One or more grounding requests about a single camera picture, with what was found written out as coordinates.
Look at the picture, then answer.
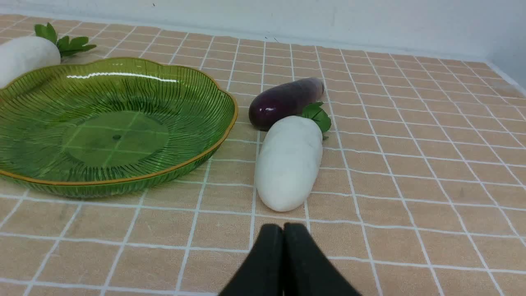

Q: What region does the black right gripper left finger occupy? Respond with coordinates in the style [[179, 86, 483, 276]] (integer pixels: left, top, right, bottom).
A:
[[219, 224, 284, 296]]

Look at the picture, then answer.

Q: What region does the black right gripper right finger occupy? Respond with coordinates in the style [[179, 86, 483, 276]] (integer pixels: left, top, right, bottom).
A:
[[283, 223, 360, 296]]

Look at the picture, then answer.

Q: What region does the white radish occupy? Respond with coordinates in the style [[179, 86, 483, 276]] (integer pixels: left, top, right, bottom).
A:
[[0, 23, 97, 88], [255, 102, 331, 212]]

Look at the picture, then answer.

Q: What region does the purple eggplant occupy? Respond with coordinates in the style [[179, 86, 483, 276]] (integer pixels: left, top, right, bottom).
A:
[[248, 77, 325, 131]]

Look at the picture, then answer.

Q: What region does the green glass plate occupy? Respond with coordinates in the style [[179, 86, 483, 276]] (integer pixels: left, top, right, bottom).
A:
[[0, 57, 238, 197]]

